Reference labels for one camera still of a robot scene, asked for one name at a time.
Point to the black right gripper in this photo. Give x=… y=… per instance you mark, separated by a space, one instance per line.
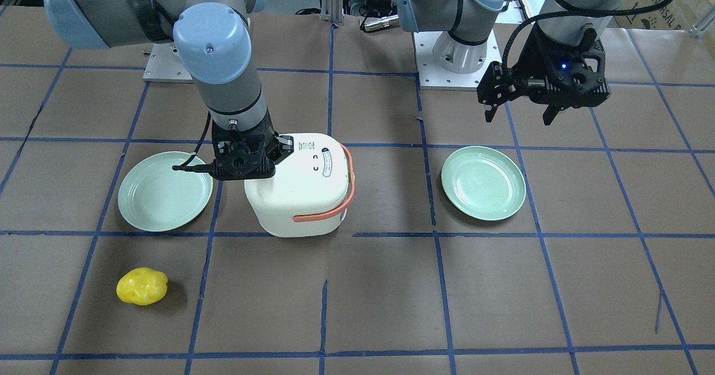
x=284 y=145

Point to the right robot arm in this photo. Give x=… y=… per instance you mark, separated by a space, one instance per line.
x=212 y=45

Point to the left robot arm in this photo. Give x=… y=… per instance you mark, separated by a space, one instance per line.
x=471 y=21

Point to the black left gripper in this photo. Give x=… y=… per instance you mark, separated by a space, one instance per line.
x=532 y=69

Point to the white rice cooker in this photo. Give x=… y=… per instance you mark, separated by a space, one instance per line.
x=310 y=191

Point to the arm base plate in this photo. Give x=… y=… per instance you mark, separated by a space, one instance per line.
x=446 y=64
x=164 y=66

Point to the green plate near potato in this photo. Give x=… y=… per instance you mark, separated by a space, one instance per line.
x=154 y=197

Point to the green plate near left arm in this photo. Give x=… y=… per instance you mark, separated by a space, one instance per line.
x=483 y=183

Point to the yellow toy potato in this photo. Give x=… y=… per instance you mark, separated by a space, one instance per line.
x=142 y=286

